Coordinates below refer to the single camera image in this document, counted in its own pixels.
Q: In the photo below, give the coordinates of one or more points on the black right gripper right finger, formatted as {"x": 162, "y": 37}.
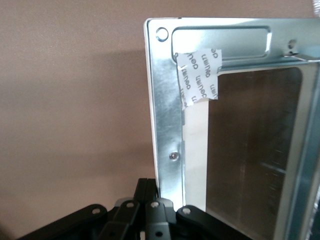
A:
{"x": 156, "y": 220}

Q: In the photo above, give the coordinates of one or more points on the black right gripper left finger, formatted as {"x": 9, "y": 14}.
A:
{"x": 125, "y": 217}

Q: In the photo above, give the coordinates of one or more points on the silver door screw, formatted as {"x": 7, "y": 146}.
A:
{"x": 173, "y": 156}

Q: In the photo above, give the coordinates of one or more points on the white printed tape piece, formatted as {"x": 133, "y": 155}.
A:
{"x": 197, "y": 75}

